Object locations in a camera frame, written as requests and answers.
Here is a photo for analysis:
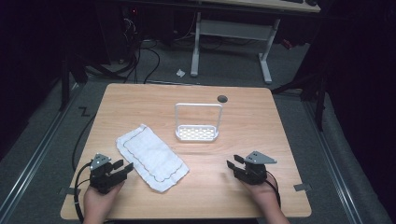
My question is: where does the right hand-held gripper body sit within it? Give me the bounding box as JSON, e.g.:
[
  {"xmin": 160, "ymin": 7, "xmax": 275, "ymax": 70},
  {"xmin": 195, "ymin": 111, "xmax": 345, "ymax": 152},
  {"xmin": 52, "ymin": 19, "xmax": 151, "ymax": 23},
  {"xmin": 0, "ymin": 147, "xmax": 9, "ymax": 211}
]
[{"xmin": 233, "ymin": 150, "xmax": 278, "ymax": 186}]

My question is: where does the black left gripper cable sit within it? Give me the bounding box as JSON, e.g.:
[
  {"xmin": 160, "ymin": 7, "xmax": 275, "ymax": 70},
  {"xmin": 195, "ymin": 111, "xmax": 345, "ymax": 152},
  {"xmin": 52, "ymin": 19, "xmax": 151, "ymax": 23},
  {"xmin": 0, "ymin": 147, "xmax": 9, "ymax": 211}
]
[{"xmin": 73, "ymin": 161, "xmax": 94, "ymax": 224}]

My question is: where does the black floor cable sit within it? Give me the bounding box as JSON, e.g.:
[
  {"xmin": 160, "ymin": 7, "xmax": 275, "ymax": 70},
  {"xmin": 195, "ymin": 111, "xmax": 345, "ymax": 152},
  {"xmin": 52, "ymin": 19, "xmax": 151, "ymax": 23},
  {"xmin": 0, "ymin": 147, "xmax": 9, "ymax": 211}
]
[{"xmin": 71, "ymin": 113, "xmax": 97, "ymax": 173}]

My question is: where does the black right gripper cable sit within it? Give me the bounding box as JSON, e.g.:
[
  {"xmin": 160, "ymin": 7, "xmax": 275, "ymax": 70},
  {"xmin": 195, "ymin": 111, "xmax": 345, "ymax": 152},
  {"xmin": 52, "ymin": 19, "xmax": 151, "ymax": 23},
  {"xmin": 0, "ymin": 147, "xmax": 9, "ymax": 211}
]
[{"xmin": 264, "ymin": 170, "xmax": 282, "ymax": 209}]

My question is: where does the grey tape strip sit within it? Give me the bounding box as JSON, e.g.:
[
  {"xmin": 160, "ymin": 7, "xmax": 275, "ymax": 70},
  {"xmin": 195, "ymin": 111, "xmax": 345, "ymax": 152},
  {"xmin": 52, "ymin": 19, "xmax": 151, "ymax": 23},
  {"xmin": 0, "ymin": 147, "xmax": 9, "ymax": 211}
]
[
  {"xmin": 58, "ymin": 186, "xmax": 78, "ymax": 197},
  {"xmin": 293, "ymin": 182, "xmax": 313, "ymax": 192}
]

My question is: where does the bundle of black cables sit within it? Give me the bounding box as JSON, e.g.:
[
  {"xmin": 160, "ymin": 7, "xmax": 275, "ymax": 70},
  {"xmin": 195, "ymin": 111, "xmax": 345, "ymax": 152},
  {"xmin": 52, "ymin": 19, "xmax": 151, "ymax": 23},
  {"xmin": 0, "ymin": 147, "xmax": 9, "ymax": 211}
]
[{"xmin": 84, "ymin": 39, "xmax": 162, "ymax": 85}]

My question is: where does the black computer tower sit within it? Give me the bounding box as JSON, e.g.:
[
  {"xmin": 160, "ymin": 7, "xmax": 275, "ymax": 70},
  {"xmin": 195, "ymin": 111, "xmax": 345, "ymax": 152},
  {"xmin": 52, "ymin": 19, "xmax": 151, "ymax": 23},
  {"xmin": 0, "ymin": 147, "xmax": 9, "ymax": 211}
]
[{"xmin": 95, "ymin": 2, "xmax": 142, "ymax": 63}]

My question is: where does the white-legged desk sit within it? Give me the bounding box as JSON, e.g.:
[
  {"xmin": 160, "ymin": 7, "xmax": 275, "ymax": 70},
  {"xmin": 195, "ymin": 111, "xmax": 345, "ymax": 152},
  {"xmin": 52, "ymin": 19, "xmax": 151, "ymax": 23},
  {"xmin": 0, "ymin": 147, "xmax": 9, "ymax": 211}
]
[{"xmin": 174, "ymin": 0, "xmax": 321, "ymax": 85}]

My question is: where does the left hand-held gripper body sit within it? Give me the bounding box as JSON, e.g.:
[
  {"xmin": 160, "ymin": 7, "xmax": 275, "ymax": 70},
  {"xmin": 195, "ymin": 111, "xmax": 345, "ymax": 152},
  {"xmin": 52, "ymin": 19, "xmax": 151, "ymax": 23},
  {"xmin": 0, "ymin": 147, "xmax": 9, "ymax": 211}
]
[{"xmin": 89, "ymin": 152, "xmax": 125, "ymax": 195}]

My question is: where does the person's right hand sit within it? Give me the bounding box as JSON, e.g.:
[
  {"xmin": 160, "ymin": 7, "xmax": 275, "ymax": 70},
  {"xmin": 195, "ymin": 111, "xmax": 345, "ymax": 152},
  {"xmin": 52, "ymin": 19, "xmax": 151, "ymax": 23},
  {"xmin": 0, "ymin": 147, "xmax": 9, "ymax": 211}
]
[{"xmin": 240, "ymin": 178, "xmax": 280, "ymax": 213}]

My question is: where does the black metal stand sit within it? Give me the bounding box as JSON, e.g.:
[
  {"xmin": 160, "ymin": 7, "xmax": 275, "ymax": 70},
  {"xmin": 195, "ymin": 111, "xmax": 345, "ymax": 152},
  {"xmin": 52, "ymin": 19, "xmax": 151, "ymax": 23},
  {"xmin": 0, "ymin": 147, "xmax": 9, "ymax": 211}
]
[
  {"xmin": 272, "ymin": 60, "xmax": 329, "ymax": 133},
  {"xmin": 58, "ymin": 50, "xmax": 89, "ymax": 112}
]

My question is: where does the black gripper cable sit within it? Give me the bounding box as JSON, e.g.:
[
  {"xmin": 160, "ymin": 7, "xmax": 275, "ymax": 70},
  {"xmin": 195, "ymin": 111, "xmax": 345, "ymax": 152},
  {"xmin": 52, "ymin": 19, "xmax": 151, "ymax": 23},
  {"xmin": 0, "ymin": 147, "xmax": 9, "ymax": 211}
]
[
  {"xmin": 264, "ymin": 170, "xmax": 282, "ymax": 209},
  {"xmin": 73, "ymin": 161, "xmax": 94, "ymax": 224}
]

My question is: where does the white plastic rack with handle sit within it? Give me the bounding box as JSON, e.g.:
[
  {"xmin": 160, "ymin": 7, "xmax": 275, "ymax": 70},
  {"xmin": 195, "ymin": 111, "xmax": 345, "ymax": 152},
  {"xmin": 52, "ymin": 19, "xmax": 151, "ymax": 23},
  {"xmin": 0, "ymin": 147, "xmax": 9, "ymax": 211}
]
[{"xmin": 174, "ymin": 102, "xmax": 224, "ymax": 143}]

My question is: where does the white towel with dark stitching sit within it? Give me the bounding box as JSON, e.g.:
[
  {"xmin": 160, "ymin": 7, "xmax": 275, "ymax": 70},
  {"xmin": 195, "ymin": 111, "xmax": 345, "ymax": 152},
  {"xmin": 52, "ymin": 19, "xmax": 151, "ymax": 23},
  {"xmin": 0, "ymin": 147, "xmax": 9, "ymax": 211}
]
[{"xmin": 115, "ymin": 123, "xmax": 191, "ymax": 193}]

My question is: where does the metal floor rail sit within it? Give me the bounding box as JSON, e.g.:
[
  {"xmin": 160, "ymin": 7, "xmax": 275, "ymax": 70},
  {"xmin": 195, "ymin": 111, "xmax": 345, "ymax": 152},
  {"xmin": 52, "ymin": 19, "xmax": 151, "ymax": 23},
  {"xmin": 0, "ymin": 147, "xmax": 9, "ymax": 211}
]
[
  {"xmin": 0, "ymin": 83, "xmax": 82, "ymax": 218},
  {"xmin": 303, "ymin": 100, "xmax": 364, "ymax": 224}
]

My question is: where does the person's left hand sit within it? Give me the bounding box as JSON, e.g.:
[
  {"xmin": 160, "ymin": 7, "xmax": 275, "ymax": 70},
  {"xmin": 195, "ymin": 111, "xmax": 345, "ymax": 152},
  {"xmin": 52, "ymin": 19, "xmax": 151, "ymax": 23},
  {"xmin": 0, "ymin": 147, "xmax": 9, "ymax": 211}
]
[{"xmin": 82, "ymin": 181, "xmax": 126, "ymax": 219}]

